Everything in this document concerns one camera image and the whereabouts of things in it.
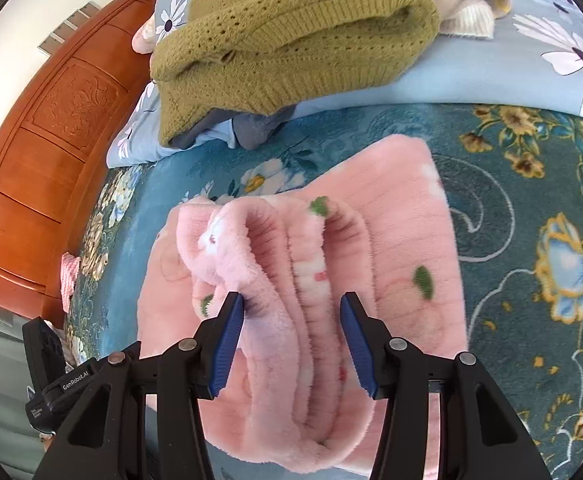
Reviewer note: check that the wall picture frames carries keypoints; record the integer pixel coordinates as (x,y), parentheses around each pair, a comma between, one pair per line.
(67,28)

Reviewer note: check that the orange wooden headboard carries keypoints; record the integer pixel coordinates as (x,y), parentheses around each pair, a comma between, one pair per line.
(53,146)

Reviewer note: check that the pink fleece pajama pants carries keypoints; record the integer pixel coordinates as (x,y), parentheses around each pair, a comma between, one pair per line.
(377,224)

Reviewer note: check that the pink checkered cloth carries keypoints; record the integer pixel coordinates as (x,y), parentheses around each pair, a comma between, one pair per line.
(69,266)

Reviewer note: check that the olive green knit sweater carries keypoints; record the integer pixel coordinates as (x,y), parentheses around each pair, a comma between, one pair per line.
(260,56)

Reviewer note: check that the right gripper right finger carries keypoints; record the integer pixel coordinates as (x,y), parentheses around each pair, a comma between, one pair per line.
(481,436)

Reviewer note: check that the teal floral bed blanket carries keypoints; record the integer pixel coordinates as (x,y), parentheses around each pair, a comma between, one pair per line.
(514,181)

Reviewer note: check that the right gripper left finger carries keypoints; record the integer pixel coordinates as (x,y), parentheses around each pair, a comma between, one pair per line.
(153,428)

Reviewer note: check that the pink floral pillow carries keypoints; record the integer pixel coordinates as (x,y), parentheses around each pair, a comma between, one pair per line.
(145,38)

